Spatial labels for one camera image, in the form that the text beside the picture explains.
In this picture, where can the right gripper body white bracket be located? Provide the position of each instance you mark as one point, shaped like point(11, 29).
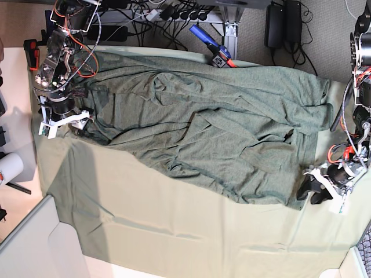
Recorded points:
point(48, 127)

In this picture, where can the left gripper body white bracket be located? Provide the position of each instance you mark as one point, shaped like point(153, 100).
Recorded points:
point(339, 181)

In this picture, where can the green T-shirt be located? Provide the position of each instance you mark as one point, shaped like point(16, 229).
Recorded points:
point(245, 133)

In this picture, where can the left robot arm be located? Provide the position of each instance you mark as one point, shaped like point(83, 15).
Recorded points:
point(349, 161)

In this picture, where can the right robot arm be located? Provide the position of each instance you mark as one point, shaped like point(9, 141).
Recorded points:
point(65, 57)

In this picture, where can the white cylindrical bottle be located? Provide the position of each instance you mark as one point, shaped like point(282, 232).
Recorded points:
point(11, 165)

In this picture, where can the orange black clamp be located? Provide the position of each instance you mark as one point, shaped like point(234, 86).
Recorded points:
point(32, 53)

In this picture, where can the light green table cloth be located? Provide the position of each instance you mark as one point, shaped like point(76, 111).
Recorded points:
point(131, 215)

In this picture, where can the white bin corner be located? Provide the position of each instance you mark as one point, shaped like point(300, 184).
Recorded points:
point(42, 246)

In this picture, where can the black power adapter brick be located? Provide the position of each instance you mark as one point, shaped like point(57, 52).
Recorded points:
point(274, 26)

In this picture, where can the blue and red clamp tool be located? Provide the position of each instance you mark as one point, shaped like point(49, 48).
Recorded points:
point(221, 57)

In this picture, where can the aluminium frame leg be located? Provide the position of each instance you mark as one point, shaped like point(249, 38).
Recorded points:
point(227, 27)

